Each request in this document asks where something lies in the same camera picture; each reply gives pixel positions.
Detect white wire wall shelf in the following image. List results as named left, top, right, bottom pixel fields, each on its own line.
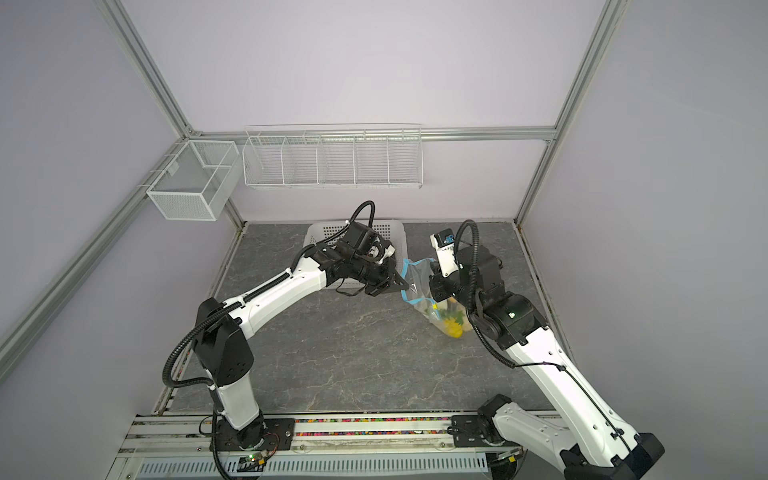
left=241, top=123, right=424, bottom=189

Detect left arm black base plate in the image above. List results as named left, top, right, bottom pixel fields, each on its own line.
left=212, top=417, right=296, bottom=452

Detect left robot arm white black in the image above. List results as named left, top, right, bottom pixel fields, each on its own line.
left=161, top=200, right=407, bottom=450

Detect white perforated plastic basket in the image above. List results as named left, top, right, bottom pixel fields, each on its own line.
left=304, top=220, right=408, bottom=272

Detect clear zip bag blue zipper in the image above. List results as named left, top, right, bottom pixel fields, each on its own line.
left=400, top=256, right=475, bottom=340

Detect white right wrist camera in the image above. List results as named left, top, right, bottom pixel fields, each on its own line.
left=430, top=228, right=459, bottom=277

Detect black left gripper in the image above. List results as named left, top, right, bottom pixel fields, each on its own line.
left=351, top=254, right=410, bottom=296

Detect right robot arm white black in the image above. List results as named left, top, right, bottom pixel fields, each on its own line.
left=430, top=220, right=665, bottom=479

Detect white vent grille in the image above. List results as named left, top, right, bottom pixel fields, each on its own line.
left=136, top=452, right=490, bottom=479

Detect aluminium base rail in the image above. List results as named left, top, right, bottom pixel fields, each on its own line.
left=116, top=409, right=626, bottom=460

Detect white mesh wall box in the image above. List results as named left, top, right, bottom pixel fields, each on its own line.
left=147, top=140, right=242, bottom=221

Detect aluminium frame profiles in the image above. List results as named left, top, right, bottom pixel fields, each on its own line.
left=0, top=0, right=631, bottom=478

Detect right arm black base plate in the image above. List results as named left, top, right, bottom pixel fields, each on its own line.
left=447, top=414, right=500, bottom=448

